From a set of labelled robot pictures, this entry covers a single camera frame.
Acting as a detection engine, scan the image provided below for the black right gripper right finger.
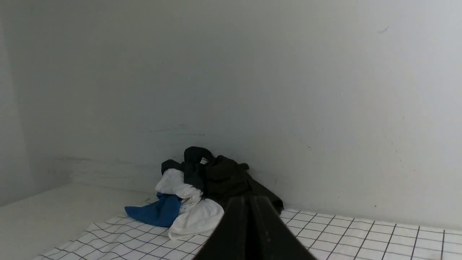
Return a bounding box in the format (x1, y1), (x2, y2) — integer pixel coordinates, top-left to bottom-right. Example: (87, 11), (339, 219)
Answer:
(251, 196), (316, 260)

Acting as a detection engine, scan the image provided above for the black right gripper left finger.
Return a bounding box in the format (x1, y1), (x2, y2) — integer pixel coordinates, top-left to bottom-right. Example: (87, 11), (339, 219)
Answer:
(194, 196), (249, 260)

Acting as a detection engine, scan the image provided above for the white shirt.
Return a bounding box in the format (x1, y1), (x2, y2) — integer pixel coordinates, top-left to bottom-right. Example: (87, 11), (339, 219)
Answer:
(155, 169), (224, 240)

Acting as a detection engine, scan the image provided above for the dark olive shirt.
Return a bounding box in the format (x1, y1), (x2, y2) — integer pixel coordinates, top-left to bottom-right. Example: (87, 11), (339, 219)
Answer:
(204, 155), (284, 214)

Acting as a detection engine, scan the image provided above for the blue shirt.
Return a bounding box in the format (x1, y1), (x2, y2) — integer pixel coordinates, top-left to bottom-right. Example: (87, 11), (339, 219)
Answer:
(124, 192), (182, 228)

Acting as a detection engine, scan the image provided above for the dark navy shirt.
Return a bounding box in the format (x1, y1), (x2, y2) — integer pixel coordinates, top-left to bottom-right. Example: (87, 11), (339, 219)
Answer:
(161, 146), (215, 194)

